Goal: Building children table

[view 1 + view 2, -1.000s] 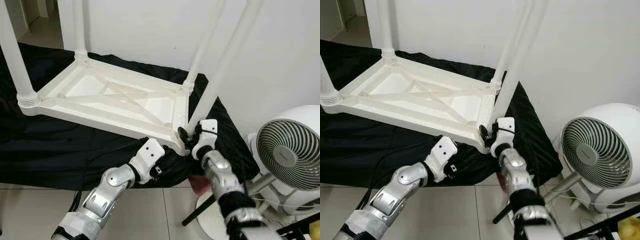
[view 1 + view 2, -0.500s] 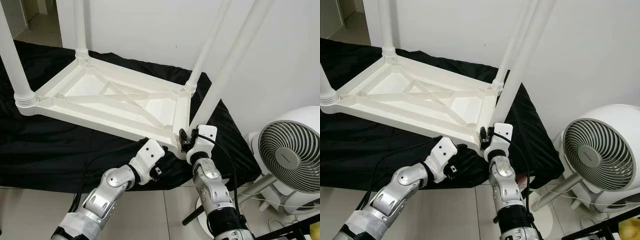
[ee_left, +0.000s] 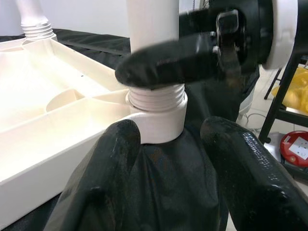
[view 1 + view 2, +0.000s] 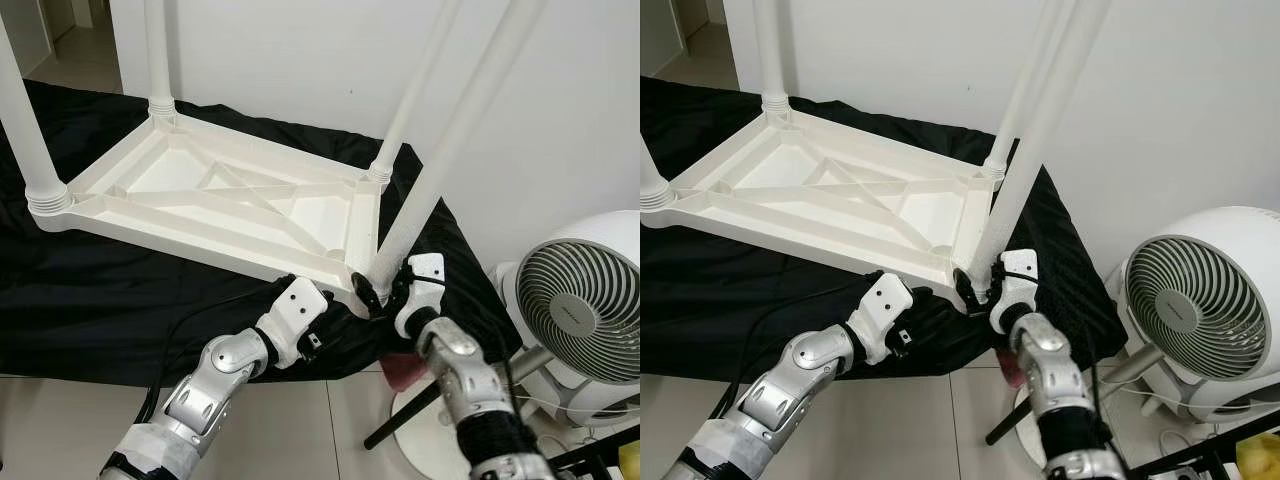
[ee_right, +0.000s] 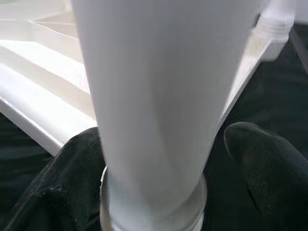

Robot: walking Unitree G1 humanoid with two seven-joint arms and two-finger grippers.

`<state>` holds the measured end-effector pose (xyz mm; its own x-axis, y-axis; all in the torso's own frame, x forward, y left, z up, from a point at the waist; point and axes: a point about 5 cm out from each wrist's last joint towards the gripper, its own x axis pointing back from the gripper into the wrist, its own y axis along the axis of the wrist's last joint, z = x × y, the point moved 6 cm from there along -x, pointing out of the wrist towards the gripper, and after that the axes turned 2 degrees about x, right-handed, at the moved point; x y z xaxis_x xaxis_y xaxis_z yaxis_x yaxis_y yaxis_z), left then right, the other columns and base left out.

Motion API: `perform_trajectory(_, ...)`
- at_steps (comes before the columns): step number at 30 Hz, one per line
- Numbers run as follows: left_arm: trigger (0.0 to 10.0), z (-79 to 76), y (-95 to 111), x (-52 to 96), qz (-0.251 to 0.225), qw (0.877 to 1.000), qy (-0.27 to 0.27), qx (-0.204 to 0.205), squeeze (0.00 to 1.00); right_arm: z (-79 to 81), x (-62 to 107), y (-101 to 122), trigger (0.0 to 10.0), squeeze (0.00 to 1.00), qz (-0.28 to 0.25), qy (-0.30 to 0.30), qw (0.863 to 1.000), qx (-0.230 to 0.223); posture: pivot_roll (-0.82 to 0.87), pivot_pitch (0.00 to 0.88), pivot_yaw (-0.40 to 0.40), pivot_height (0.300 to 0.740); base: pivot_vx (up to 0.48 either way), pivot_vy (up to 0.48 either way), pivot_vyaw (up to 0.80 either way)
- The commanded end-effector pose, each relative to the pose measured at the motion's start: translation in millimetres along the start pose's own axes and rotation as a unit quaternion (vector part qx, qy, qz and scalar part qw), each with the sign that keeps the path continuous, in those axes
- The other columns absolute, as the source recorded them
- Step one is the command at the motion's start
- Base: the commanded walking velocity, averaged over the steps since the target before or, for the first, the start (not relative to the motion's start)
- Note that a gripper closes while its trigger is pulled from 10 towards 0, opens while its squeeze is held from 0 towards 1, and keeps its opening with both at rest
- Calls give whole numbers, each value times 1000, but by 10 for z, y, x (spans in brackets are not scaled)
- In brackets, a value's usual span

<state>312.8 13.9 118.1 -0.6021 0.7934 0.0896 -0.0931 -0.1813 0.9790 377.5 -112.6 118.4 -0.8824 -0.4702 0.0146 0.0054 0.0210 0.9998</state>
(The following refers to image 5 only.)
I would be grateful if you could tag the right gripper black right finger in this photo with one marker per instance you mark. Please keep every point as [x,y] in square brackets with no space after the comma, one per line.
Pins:
[276,180]

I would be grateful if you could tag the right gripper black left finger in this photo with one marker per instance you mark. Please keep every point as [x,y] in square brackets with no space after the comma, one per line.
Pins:
[60,187]

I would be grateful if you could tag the white plastic table top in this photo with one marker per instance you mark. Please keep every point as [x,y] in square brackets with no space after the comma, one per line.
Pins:
[36,84]

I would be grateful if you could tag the white plastic table leg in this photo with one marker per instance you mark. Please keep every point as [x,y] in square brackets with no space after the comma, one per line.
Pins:
[274,21]
[156,96]

